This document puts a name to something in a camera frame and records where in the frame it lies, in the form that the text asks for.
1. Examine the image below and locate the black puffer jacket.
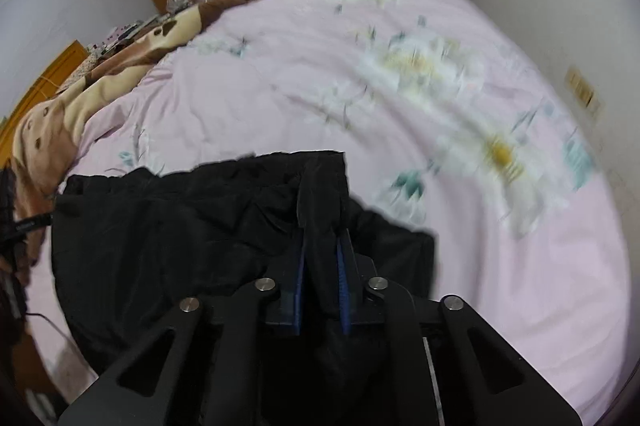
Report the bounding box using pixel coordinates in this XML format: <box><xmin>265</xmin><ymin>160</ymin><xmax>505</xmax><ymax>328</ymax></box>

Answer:
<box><xmin>51</xmin><ymin>151</ymin><xmax>435</xmax><ymax>372</ymax></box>

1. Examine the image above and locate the person left hand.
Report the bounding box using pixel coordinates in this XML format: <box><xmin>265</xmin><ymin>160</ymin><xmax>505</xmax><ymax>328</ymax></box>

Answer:
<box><xmin>1</xmin><ymin>164</ymin><xmax>30</xmax><ymax>287</ymax></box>

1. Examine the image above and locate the brown dog pattern blanket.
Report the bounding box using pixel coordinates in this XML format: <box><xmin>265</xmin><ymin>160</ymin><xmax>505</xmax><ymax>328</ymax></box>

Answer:
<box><xmin>8</xmin><ymin>0</ymin><xmax>249</xmax><ymax>267</ymax></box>

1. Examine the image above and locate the wooden headboard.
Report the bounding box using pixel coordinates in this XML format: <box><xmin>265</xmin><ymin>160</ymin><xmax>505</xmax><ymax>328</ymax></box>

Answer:
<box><xmin>0</xmin><ymin>40</ymin><xmax>89</xmax><ymax>166</ymax></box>

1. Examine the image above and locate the pink floral bed sheet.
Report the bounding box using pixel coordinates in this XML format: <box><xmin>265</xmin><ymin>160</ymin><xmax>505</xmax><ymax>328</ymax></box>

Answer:
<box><xmin>52</xmin><ymin>0</ymin><xmax>630</xmax><ymax>425</ymax></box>

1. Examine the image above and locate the wall power socket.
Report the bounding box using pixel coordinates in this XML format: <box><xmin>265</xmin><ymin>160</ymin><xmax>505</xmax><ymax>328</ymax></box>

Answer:
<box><xmin>565</xmin><ymin>66</ymin><xmax>602</xmax><ymax>120</ymax></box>

